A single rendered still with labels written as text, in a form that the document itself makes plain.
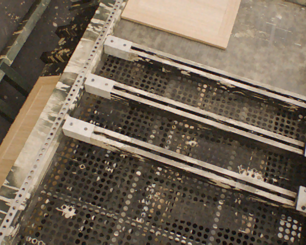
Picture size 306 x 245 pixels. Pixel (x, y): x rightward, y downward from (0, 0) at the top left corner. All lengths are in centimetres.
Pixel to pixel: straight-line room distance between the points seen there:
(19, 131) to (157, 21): 97
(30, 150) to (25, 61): 114
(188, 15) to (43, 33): 116
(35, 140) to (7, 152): 55
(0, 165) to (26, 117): 30
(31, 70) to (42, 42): 23
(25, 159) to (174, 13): 105
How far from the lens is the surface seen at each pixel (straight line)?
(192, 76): 177
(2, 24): 259
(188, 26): 198
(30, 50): 269
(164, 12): 202
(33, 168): 157
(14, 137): 218
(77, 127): 159
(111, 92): 166
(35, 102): 224
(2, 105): 232
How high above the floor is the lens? 211
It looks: 34 degrees down
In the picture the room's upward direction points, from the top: 91 degrees clockwise
